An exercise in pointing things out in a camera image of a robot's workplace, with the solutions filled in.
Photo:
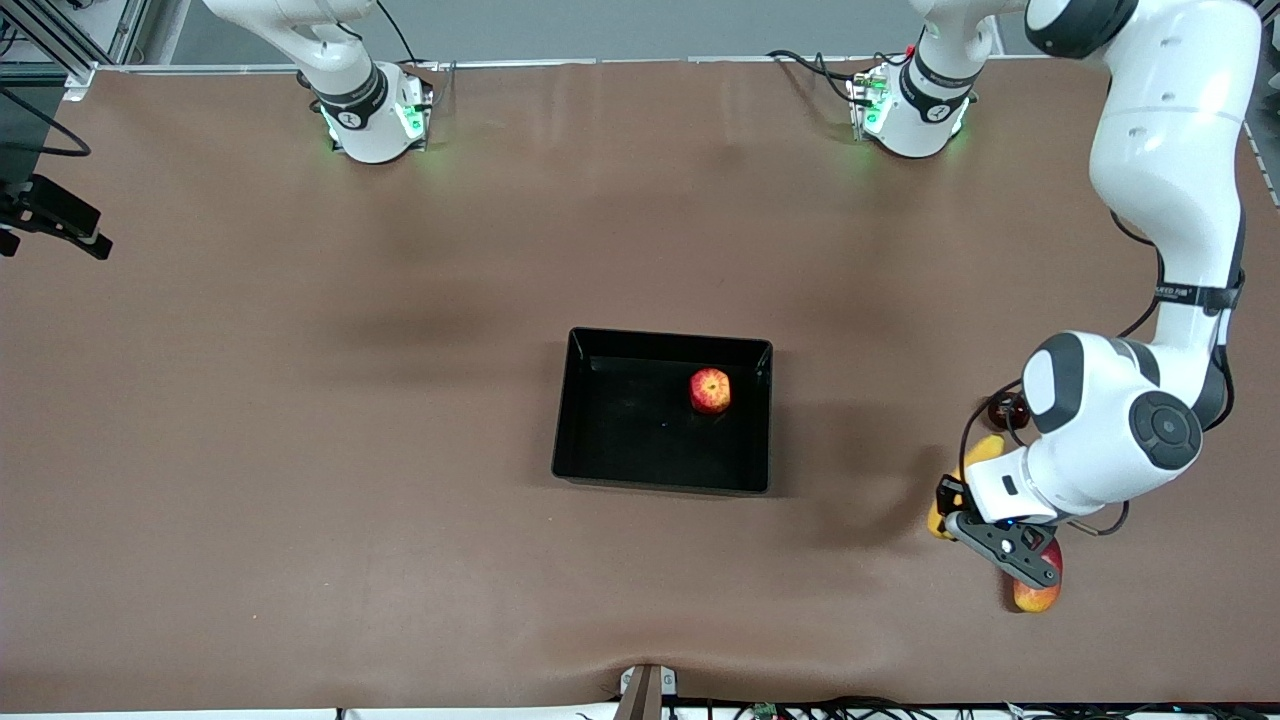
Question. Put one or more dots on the red yellow striped apple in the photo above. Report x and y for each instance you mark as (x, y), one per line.
(710, 392)

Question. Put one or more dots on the red yellow mango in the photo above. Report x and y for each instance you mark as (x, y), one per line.
(1040, 598)

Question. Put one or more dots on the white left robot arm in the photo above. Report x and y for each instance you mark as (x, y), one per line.
(1170, 150)

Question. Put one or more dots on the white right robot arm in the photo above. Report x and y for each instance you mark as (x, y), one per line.
(365, 110)

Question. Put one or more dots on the black rectangular box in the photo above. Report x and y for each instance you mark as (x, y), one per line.
(640, 440)

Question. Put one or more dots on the dark purple plum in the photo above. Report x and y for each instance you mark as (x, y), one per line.
(1003, 410)

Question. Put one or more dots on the large table mat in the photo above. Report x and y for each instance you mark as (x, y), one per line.
(250, 500)

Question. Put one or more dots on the metal bracket with post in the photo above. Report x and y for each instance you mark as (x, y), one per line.
(645, 695)

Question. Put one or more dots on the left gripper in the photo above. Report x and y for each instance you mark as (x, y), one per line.
(949, 494)

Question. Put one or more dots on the yellow banana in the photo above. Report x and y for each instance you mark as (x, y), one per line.
(985, 455)

